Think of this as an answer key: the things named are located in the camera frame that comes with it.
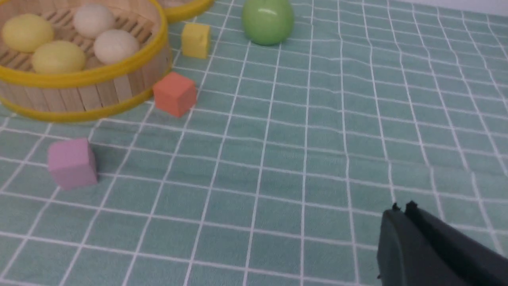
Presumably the yellow bun front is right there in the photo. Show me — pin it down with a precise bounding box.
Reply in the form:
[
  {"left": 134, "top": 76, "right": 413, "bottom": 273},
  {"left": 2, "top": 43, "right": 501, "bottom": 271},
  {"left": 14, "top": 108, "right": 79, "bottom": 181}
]
[{"left": 31, "top": 40, "right": 87, "bottom": 74}]

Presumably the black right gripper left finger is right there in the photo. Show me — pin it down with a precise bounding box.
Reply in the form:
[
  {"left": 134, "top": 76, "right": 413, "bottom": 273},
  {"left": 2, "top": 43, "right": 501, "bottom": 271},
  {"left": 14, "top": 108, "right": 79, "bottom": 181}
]
[{"left": 376, "top": 203, "right": 469, "bottom": 286}]

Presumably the green checkered tablecloth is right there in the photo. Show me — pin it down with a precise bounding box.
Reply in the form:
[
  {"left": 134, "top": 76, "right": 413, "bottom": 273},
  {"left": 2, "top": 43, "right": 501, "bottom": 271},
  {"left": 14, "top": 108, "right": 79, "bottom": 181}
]
[{"left": 1, "top": 0, "right": 508, "bottom": 286}]

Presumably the bamboo steamer tray yellow rim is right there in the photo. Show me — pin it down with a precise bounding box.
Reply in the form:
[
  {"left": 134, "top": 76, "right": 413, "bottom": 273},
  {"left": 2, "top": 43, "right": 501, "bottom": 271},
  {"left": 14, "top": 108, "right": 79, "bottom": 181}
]
[{"left": 1, "top": 0, "right": 172, "bottom": 122}]

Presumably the green apple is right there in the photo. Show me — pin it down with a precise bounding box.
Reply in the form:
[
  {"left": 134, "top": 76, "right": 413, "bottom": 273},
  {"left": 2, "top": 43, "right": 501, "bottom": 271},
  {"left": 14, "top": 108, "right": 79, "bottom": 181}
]
[{"left": 241, "top": 0, "right": 294, "bottom": 46}]

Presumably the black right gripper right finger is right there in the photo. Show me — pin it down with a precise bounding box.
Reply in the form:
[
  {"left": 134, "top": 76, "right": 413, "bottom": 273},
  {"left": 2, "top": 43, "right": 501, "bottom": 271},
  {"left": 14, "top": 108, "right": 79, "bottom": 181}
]
[{"left": 404, "top": 201, "right": 507, "bottom": 286}]

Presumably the white bun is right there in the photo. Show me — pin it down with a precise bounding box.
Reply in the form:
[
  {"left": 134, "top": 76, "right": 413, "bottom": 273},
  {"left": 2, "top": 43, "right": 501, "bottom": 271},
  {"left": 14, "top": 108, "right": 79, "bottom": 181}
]
[
  {"left": 94, "top": 29, "right": 140, "bottom": 65},
  {"left": 73, "top": 3, "right": 115, "bottom": 39}
]

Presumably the yellow foam cube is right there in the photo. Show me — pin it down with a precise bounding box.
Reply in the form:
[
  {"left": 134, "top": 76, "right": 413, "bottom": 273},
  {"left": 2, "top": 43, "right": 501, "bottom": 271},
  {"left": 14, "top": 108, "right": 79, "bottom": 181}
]
[{"left": 181, "top": 22, "right": 211, "bottom": 59}]

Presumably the pink foam cube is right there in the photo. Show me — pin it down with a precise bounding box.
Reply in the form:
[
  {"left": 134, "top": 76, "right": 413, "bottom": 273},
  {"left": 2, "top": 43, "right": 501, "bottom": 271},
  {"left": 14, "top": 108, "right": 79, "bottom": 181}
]
[{"left": 47, "top": 137, "right": 98, "bottom": 190}]

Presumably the orange foam cube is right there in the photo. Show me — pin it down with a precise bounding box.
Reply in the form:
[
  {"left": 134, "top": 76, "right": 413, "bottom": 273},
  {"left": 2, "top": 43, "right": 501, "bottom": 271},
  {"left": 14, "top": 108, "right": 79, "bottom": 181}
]
[{"left": 153, "top": 71, "right": 197, "bottom": 118}]

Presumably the yellow bun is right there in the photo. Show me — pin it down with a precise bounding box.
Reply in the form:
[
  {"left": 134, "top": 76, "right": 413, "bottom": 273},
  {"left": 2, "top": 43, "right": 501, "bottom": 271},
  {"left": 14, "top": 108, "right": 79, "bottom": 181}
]
[
  {"left": 1, "top": 14, "right": 55, "bottom": 53},
  {"left": 31, "top": 40, "right": 87, "bottom": 74}
]

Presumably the white bun front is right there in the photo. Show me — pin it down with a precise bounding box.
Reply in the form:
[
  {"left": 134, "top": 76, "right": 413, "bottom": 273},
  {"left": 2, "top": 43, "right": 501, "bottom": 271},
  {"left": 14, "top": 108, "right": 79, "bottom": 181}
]
[{"left": 94, "top": 29, "right": 140, "bottom": 65}]

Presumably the woven bamboo steamer lid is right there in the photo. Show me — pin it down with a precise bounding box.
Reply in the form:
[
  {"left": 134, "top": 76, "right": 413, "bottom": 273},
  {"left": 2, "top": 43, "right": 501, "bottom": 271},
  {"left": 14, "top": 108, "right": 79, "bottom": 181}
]
[{"left": 158, "top": 0, "right": 215, "bottom": 24}]

